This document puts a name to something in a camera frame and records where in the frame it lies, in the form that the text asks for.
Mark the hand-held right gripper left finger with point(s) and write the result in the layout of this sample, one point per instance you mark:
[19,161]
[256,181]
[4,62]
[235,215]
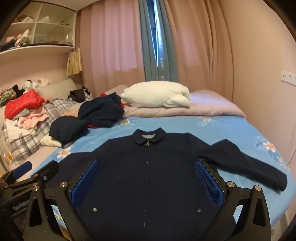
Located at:
[84,183]

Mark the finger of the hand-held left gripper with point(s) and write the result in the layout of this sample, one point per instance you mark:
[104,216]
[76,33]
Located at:
[47,169]
[23,168]

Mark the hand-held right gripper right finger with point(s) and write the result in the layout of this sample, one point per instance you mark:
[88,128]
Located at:
[209,185]

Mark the navy collared jacket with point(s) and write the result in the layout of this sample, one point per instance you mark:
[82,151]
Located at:
[148,185]

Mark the colourful clothes heap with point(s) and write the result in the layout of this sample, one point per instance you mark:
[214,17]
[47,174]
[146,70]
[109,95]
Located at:
[7,95]

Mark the clothes heap on shelf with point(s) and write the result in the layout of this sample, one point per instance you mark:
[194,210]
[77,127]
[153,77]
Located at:
[20,38]

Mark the pink mattress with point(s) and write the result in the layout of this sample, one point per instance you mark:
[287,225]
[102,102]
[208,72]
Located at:
[34,160]

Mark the yellow packet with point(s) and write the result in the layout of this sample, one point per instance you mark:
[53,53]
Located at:
[9,157]

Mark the grey plaid blanket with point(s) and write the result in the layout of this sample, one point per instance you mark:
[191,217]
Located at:
[23,141]

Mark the white cloth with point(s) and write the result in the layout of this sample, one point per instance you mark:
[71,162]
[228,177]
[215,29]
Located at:
[48,140]

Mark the folded navy garment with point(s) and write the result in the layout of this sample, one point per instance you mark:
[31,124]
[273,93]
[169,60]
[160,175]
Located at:
[67,129]

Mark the blue floral bed sheet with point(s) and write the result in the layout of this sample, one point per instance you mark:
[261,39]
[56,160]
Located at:
[231,129]

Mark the red padded jacket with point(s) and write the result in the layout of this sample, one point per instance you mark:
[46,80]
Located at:
[23,103]

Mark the crumpled navy garment red trim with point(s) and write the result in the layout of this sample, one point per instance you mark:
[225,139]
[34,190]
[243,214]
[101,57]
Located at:
[101,111]

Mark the dark cloth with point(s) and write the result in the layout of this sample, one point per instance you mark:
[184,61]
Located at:
[78,95]

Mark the beige pillow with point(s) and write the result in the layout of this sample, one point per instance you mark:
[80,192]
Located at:
[57,89]

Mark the pink folded quilt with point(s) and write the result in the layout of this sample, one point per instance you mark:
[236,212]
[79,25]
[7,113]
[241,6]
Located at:
[208,104]

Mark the white plush toy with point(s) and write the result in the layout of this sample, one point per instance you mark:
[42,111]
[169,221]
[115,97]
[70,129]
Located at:
[42,81]

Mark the white pillow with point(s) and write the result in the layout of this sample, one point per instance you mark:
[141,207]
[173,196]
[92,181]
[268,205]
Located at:
[155,93]

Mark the beige tasselled cloth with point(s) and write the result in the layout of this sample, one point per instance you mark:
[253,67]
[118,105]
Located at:
[74,61]

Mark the white shelf unit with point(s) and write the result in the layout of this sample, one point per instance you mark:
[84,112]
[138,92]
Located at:
[55,48]

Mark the grey-blue curtain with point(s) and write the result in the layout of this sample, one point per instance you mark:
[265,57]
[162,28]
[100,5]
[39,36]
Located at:
[159,58]

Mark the pink curtain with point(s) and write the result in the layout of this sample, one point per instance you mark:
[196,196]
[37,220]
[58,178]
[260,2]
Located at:
[111,46]
[198,46]

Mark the white wall socket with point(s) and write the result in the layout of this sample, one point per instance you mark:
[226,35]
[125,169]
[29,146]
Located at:
[289,77]

